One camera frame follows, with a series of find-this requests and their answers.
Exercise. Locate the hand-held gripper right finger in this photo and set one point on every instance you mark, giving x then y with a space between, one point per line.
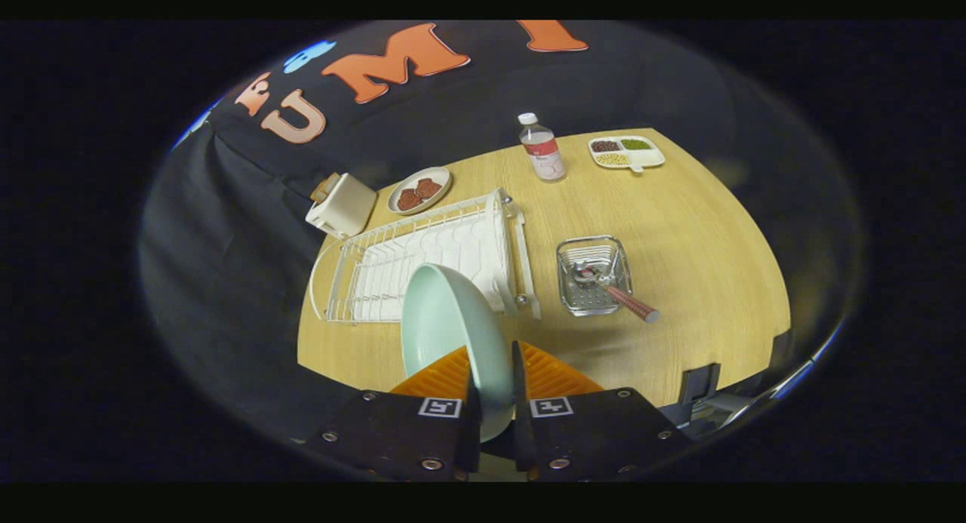
589 440

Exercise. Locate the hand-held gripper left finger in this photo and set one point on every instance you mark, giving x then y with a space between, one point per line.
400 440

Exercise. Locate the mint green plate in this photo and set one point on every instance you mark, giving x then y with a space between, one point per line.
453 327

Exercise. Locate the beige oval plate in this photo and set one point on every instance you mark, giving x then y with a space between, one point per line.
441 177

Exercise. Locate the white toaster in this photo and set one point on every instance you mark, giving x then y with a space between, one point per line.
343 206

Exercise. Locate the brown patty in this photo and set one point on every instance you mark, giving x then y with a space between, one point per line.
409 199
429 188

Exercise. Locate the toasted bread slice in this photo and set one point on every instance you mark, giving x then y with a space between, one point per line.
324 187

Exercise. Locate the yellow beans pile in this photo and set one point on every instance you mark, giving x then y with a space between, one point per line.
613 159

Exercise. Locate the clear bottle red label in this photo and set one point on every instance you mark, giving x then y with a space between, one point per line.
545 157

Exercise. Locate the white divided snack tray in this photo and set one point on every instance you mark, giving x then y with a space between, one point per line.
653 159

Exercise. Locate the dark red beans pile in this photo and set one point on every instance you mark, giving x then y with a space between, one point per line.
604 146

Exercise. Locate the green beans pile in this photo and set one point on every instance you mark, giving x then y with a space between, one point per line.
636 144

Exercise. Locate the black bracket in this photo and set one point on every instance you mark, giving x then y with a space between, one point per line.
700 383

